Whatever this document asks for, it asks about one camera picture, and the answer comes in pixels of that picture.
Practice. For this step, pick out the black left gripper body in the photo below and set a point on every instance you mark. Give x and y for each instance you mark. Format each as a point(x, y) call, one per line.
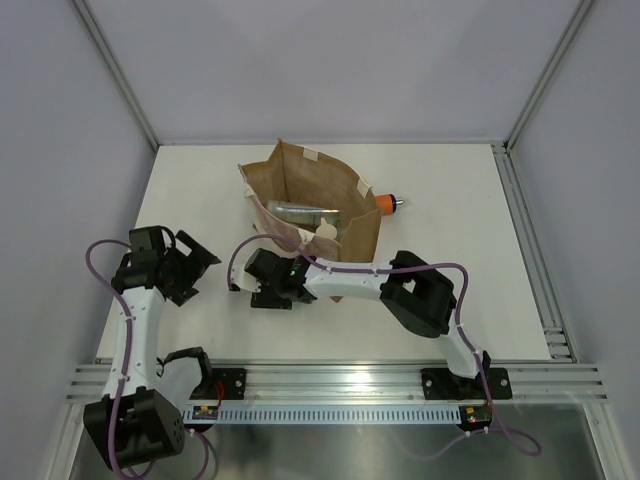
point(184, 271)

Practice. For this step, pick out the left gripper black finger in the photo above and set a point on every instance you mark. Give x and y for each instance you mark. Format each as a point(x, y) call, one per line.
point(179, 295)
point(198, 253)

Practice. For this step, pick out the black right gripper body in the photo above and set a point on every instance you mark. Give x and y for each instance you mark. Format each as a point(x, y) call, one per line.
point(272, 288)

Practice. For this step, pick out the beige pump bottle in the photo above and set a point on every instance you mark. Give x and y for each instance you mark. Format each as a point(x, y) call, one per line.
point(326, 230)

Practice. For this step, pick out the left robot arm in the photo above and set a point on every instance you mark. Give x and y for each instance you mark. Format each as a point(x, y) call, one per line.
point(138, 418)

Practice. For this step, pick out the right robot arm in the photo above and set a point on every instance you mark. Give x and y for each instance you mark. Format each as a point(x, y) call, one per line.
point(425, 299)

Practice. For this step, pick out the brown canvas tote bag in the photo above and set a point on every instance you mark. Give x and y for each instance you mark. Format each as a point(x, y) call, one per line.
point(315, 200)

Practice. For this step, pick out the orange spray bottle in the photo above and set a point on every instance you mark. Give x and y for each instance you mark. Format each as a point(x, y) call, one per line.
point(389, 203)

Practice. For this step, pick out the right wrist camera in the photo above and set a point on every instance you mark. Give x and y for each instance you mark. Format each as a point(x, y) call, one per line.
point(240, 280)

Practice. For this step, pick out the aluminium front rail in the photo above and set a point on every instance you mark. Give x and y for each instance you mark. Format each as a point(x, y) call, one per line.
point(545, 383)

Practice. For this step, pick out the aluminium rail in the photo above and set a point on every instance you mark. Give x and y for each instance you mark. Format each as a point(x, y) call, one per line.
point(559, 341)
point(545, 383)

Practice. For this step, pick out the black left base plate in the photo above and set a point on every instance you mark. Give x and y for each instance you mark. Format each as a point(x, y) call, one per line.
point(227, 382)

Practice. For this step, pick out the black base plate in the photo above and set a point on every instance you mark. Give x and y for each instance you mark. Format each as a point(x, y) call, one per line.
point(227, 382)
point(441, 384)

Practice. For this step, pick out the white slotted cable duct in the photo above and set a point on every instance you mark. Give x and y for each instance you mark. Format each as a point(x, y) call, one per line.
point(240, 414)

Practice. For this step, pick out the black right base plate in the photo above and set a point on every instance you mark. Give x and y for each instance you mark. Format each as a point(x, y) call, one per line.
point(441, 384)

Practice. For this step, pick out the left aluminium frame post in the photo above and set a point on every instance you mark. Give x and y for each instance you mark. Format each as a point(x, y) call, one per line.
point(89, 22)

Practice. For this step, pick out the aluminium frame post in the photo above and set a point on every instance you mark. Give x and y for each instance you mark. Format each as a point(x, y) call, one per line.
point(559, 54)
point(89, 22)

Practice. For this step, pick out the right side aluminium rail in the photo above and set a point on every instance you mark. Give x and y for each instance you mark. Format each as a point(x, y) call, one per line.
point(559, 341)

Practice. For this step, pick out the right aluminium frame post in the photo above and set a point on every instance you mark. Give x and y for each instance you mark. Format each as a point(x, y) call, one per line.
point(559, 54)

